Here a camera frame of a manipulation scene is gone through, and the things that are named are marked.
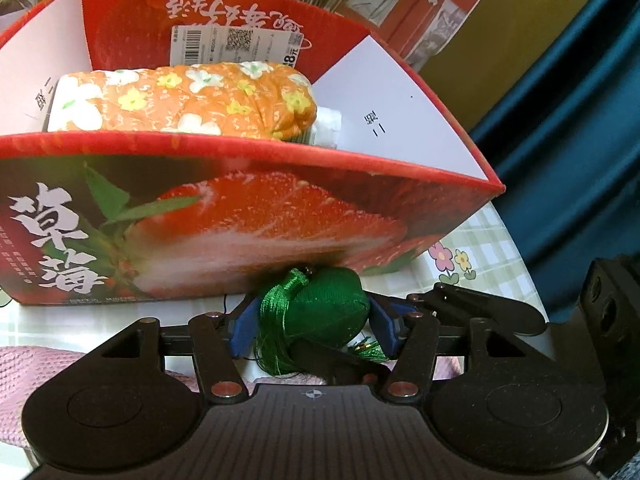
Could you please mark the pink knit cloth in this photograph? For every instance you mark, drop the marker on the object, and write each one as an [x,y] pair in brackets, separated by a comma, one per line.
[30,385]

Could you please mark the teal curtain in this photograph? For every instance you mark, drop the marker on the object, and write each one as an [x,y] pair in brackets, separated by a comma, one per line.
[575,135]

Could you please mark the white soft roll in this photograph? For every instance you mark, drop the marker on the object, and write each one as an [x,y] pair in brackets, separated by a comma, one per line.
[330,127]

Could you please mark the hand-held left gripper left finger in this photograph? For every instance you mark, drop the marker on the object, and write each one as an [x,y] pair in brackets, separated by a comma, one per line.
[244,327]

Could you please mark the green tasselled sachet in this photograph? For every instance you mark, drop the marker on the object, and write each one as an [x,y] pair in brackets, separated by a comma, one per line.
[325,305]

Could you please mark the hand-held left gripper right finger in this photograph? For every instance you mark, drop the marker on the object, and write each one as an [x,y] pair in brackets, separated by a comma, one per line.
[386,327]

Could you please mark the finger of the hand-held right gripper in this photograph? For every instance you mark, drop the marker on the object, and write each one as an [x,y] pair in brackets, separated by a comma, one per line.
[340,362]
[490,310]

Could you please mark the green checked cartoon tablecloth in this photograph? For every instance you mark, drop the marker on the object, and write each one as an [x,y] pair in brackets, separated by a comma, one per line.
[480,245]

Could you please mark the orange floral soft cushion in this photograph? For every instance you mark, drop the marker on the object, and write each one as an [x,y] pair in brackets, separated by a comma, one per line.
[175,105]

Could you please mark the red strawberry print cardboard box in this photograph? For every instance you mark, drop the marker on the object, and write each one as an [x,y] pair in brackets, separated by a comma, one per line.
[250,220]

